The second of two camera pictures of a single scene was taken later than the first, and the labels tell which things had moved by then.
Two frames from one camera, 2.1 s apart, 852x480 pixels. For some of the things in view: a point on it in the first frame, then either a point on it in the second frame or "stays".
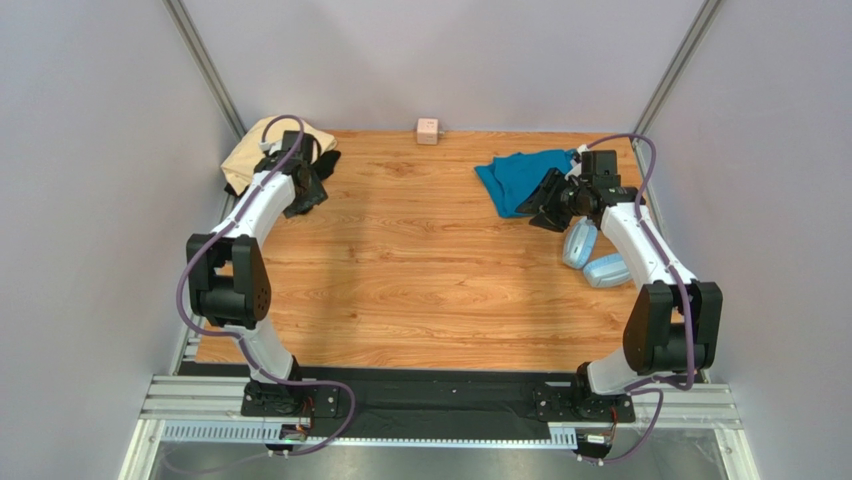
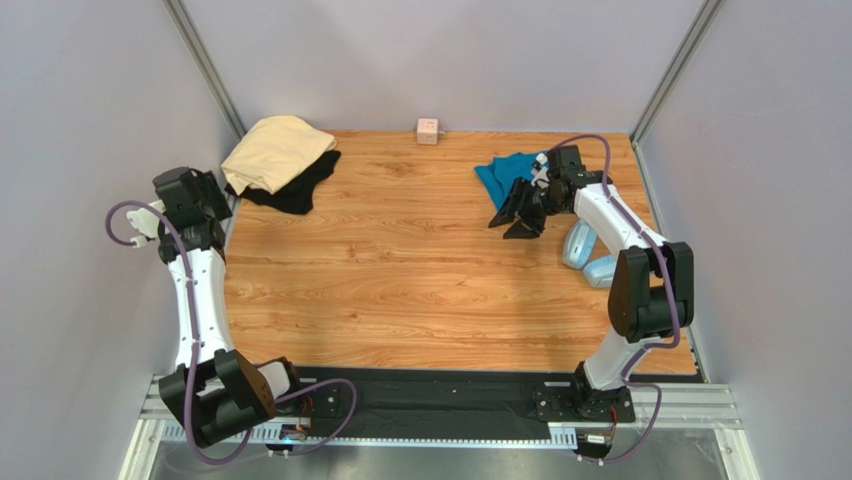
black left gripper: (290, 216) → (210, 191)
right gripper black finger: (556, 218) → (519, 231)
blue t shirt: (515, 178) stays
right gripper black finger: (550, 194) → (512, 205)
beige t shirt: (239, 163) stays
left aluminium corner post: (183, 22) stays
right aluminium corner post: (669, 83) stays
